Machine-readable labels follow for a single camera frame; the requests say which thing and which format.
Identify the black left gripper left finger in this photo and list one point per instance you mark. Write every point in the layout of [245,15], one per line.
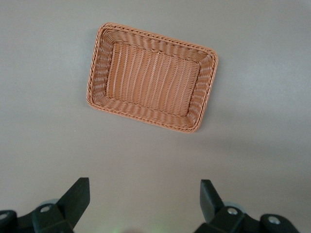
[70,206]

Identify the brown wicker basket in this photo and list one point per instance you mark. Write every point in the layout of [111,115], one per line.
[153,80]

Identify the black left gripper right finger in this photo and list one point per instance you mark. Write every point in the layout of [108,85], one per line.
[216,213]

